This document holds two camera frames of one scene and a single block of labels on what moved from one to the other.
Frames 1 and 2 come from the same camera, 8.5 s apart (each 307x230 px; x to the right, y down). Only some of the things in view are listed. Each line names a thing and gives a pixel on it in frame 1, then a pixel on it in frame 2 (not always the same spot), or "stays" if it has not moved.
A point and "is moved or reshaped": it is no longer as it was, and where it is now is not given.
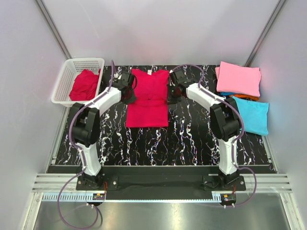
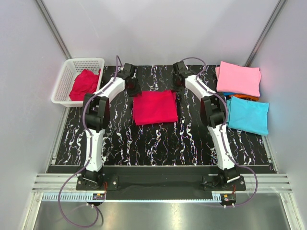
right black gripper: x=170 y=100 to x=177 y=89
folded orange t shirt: x=245 y=96 stays
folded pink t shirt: x=237 y=79 stays
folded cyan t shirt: x=254 y=115 stays
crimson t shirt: x=150 y=109 is moved or reshaped
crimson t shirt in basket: x=85 y=86 stays
